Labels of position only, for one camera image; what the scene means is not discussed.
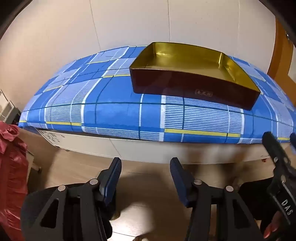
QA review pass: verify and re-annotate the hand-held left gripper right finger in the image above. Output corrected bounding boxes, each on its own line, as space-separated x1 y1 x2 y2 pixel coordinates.
170 157 264 241

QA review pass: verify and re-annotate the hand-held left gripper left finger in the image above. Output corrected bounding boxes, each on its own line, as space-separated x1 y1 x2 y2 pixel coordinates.
28 157 122 241

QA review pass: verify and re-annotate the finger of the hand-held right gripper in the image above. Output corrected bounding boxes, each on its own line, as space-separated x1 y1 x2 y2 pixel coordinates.
262 132 294 186

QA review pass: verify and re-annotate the red box with gold lining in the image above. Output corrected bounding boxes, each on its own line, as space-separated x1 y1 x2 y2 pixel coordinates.
129 42 261 111

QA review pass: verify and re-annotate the person's right hand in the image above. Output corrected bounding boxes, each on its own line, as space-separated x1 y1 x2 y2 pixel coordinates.
264 212 289 239

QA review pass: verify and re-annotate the blue plaid bed sheet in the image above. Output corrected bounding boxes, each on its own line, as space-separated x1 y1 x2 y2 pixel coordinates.
18 45 296 145

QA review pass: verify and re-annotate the white metal stand foot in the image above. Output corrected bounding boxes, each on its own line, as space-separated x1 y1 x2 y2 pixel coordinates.
26 148 43 174

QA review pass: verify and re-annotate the red satin cushion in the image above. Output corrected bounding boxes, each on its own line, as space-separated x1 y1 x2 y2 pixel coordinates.
0 120 29 241

